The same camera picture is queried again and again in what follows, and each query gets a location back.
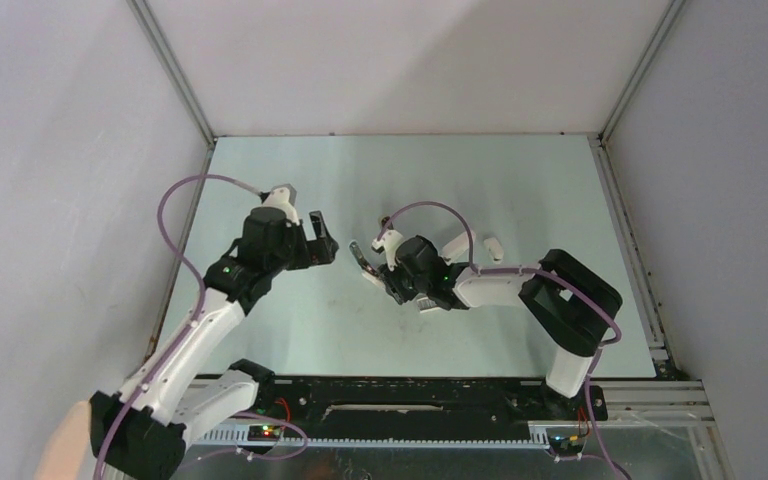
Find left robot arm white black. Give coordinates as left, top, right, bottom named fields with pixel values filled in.
left=90, top=206, right=339, bottom=479

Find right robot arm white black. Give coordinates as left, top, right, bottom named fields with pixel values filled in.
left=372, top=236, right=623, bottom=418

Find pink stapler large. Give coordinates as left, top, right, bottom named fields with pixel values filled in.
left=440, top=232, right=475, bottom=264

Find pink stapler small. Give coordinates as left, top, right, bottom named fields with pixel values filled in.
left=483, top=236, right=505, bottom=264

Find open staple box tray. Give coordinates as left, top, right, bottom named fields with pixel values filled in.
left=415, top=297, right=440, bottom=313

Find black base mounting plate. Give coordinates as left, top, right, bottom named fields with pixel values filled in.
left=252, top=376, right=608, bottom=443

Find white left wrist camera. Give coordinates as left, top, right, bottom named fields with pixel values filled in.
left=261, top=184, right=301, bottom=225

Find slotted cable duct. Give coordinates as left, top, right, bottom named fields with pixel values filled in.
left=191, top=423, right=550, bottom=452

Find aluminium corner frame post left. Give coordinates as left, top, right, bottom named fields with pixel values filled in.
left=126, top=0, right=217, bottom=148

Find aluminium corner frame post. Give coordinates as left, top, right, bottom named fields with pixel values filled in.
left=599, top=0, right=689, bottom=144
left=126, top=0, right=217, bottom=148

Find aluminium corner frame post right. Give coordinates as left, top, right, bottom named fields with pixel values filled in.
left=599, top=0, right=689, bottom=144

